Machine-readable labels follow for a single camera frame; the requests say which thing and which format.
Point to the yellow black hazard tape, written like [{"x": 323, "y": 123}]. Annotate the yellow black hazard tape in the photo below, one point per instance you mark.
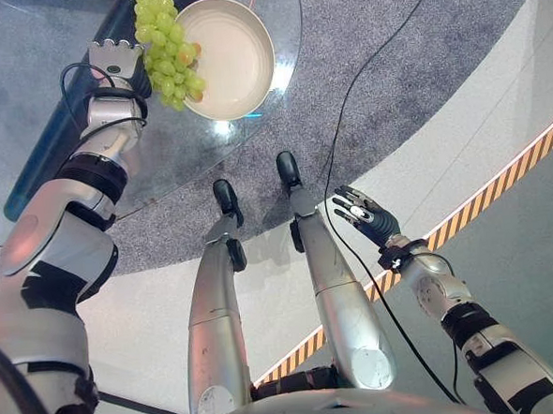
[{"x": 504, "y": 174}]

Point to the silver left robot leg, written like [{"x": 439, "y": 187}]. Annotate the silver left robot leg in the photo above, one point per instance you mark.
[{"x": 215, "y": 323}]

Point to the silver robot leg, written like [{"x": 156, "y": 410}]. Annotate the silver robot leg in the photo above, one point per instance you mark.
[
  {"x": 215, "y": 323},
  {"x": 343, "y": 306}
]

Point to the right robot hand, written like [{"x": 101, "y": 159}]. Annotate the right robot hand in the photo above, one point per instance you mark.
[{"x": 371, "y": 215}]

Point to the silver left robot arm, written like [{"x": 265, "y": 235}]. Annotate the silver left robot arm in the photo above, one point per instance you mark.
[{"x": 49, "y": 258}]

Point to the green grape bunch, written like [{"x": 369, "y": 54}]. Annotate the green grape bunch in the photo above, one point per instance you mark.
[{"x": 168, "y": 49}]

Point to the silver robot torso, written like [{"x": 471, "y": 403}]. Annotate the silver robot torso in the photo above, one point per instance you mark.
[{"x": 345, "y": 409}]

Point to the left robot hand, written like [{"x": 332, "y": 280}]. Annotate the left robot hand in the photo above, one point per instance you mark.
[{"x": 141, "y": 85}]

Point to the beige round plate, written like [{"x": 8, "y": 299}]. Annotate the beige round plate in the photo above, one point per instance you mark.
[{"x": 234, "y": 55}]

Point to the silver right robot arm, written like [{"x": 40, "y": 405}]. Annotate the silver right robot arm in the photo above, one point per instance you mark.
[{"x": 451, "y": 295}]

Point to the silver right robot leg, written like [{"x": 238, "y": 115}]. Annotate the silver right robot leg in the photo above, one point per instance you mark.
[{"x": 343, "y": 306}]

